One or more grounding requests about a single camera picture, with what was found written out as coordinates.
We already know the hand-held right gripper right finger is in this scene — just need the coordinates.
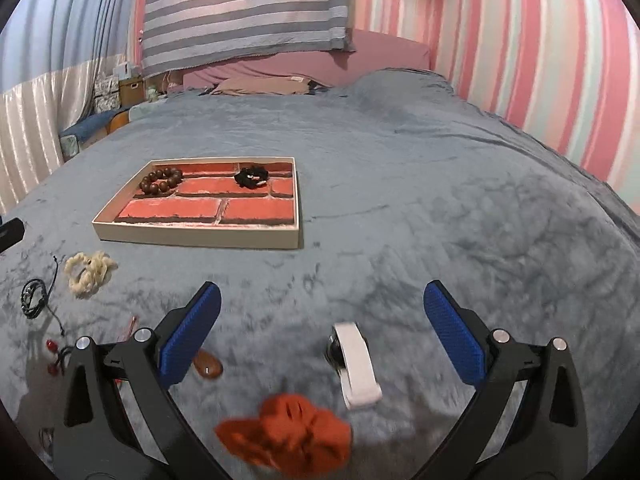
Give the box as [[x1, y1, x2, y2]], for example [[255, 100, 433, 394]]
[[423, 280, 591, 480]]

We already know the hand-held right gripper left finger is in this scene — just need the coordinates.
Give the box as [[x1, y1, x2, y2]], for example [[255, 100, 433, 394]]
[[52, 281, 231, 480]]

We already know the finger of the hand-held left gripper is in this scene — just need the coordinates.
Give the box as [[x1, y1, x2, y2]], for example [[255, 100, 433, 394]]
[[0, 217, 26, 255]]

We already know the brown wooden pendant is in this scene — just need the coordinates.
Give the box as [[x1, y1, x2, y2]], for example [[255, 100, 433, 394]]
[[192, 349, 225, 380]]

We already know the black cord bracelet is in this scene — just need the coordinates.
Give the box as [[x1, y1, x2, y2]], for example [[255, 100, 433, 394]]
[[20, 254, 68, 336]]

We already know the cream braided scrunchie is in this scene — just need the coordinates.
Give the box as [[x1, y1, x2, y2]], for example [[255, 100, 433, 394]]
[[64, 250, 119, 300]]

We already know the white band wristwatch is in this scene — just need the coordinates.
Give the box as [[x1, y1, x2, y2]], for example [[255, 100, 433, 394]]
[[324, 322, 384, 411]]

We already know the red bead hair tie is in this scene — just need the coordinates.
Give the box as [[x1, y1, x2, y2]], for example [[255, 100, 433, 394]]
[[45, 338, 76, 377]]

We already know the brick pattern tray box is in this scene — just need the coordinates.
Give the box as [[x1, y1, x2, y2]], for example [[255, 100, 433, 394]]
[[91, 156, 304, 250]]

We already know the orange scrunchie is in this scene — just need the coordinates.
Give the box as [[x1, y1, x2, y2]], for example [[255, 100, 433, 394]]
[[214, 393, 354, 479]]

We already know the white satin curtain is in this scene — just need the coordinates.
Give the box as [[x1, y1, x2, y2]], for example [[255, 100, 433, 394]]
[[0, 52, 132, 214]]

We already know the blue folded cloth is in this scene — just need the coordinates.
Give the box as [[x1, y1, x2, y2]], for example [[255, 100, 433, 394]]
[[59, 109, 132, 149]]

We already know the grey-blue plush bed blanket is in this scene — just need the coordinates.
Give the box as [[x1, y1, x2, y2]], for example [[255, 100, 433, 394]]
[[0, 68, 640, 480]]

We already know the black scrunchie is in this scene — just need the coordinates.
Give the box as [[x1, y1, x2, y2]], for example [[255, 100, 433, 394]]
[[233, 165, 270, 190]]

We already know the cardboard storage box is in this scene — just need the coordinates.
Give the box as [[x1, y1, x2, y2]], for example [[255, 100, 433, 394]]
[[118, 75, 147, 107]]

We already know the blue sheer curtain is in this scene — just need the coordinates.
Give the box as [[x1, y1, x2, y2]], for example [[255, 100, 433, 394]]
[[0, 0, 151, 95]]

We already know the beige pillow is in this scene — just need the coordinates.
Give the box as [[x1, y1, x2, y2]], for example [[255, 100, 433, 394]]
[[212, 74, 309, 97]]

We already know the pink headboard cushion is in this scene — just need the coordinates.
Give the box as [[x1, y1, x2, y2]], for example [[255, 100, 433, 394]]
[[182, 29, 432, 89]]

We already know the grey striped hanging blanket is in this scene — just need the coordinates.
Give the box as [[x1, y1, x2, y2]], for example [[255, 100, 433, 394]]
[[141, 0, 357, 79]]

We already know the brown wooden bead bracelet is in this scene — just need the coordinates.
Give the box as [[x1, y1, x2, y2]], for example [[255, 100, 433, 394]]
[[139, 165, 185, 197]]

